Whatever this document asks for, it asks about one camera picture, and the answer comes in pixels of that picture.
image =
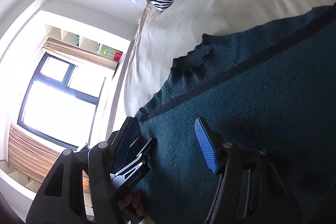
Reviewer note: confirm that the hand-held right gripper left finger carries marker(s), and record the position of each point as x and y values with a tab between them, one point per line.
123	145

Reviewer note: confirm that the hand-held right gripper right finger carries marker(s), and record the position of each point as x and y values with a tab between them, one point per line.
207	148

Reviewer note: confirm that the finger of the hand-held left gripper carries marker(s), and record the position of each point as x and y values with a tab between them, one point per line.
144	148

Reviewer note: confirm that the dark teal knit sweater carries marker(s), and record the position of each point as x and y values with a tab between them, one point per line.
262	108

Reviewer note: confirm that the person's left hand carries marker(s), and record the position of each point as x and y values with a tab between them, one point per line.
132	200

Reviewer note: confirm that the black framed window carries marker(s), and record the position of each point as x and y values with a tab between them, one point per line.
60	103

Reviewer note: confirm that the red box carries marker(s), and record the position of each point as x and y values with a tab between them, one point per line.
118	56

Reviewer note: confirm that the beige curtain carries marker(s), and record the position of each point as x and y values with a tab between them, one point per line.
78	53
29	150

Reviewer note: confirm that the green stool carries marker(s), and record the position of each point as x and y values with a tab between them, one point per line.
103	51

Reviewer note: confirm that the white open shelf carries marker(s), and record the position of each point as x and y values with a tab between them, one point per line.
68	36

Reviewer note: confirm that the bed with beige sheet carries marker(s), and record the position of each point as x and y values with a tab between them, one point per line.
210	8

